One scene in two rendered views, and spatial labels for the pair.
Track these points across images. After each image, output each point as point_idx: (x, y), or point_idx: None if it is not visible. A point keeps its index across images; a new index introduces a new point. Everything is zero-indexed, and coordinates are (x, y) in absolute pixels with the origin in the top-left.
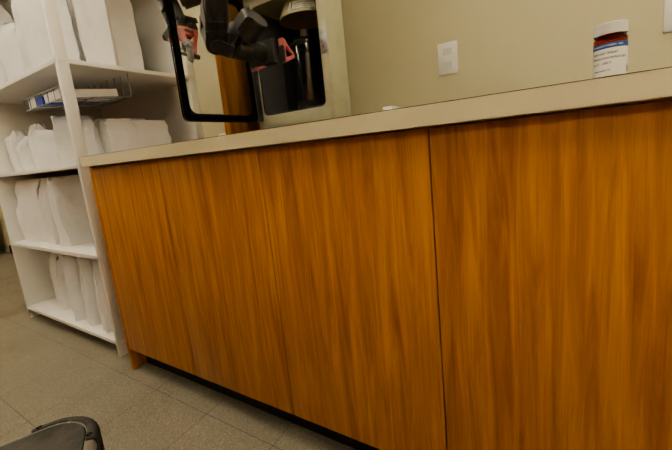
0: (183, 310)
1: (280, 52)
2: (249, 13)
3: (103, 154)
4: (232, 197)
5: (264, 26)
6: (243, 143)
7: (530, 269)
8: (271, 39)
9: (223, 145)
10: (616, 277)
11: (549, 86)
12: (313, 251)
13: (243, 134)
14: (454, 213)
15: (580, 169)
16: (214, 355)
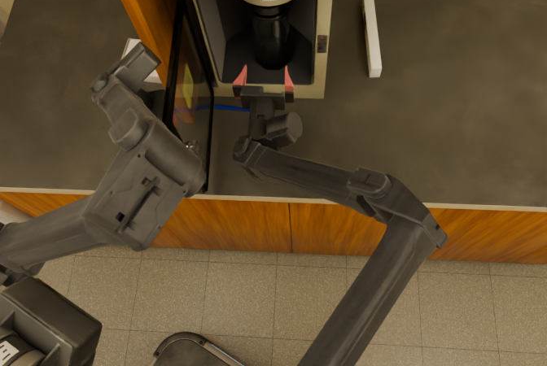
0: (172, 233)
1: (288, 97)
2: (292, 133)
3: (24, 188)
4: (248, 205)
5: (302, 128)
6: (281, 201)
7: (485, 227)
8: (283, 98)
9: (253, 199)
10: (525, 228)
11: (541, 206)
12: (334, 221)
13: (282, 198)
14: (453, 216)
15: (534, 211)
16: (212, 243)
